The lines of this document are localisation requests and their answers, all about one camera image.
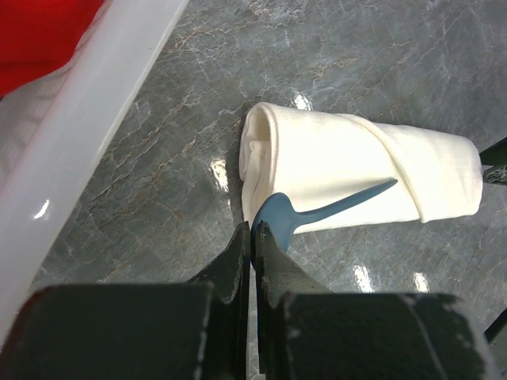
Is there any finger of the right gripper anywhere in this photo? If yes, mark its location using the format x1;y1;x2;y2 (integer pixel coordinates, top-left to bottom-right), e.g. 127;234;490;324
480;138;507;186

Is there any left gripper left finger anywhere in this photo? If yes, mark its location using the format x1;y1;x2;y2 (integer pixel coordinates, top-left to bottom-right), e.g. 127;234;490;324
1;223;250;379

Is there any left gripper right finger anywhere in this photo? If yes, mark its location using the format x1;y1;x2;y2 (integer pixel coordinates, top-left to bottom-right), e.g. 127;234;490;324
253;223;499;379

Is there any blue plastic spoon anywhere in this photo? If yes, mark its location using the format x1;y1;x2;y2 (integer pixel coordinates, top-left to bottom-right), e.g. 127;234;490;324
250;179;398;253

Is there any white cloth napkin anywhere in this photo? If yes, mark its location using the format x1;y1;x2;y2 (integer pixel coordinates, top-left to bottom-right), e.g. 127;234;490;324
238;102;483;232

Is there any white plastic basket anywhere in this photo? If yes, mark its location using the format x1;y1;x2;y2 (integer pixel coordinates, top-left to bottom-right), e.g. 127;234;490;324
1;0;186;333

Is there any red cloth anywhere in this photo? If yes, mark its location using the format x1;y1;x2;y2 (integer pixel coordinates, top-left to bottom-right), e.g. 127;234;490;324
1;1;103;96

